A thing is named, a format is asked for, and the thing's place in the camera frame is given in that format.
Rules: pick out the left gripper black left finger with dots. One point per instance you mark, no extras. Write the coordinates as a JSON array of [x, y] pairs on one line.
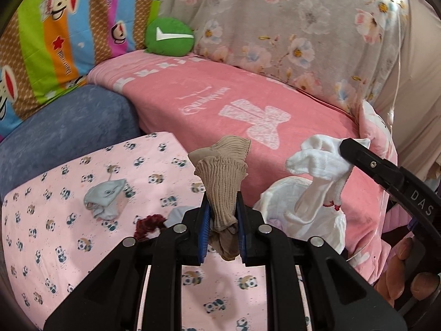
[[185, 243]]

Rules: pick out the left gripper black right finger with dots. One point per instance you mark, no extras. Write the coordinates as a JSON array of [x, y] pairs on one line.
[[261, 244]]

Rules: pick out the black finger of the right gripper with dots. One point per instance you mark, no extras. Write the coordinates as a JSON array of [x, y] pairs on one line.
[[372, 165]]

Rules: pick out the white sock red trim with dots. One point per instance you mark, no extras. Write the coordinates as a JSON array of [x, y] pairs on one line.
[[319, 157]]

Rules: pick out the beige brown stocking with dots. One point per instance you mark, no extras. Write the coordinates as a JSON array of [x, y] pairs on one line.
[[222, 167]]

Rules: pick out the grey light sock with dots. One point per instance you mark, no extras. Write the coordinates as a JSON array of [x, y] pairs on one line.
[[106, 200]]

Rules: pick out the light blue sock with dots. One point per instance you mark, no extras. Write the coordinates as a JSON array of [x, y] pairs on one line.
[[176, 215]]

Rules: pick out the right human hand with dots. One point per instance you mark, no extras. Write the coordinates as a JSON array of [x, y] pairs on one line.
[[391, 283]]

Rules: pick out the dark red scrunchie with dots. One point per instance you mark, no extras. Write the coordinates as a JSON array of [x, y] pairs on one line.
[[148, 225]]

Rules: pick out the pink panda print sheet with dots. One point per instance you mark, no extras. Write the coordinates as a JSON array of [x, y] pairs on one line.
[[51, 241]]

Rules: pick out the pink towel blanket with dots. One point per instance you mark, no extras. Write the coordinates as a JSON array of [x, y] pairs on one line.
[[200, 101]]

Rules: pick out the floral grey blanket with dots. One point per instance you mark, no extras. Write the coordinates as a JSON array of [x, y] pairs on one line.
[[339, 51]]

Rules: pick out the blue velvet cushion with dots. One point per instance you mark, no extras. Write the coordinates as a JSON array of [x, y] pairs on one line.
[[85, 120]]

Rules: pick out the green plush pillow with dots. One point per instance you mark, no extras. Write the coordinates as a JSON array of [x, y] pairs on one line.
[[169, 37]]

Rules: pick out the colourful monkey print quilt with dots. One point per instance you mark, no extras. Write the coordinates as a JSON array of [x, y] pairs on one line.
[[49, 47]]

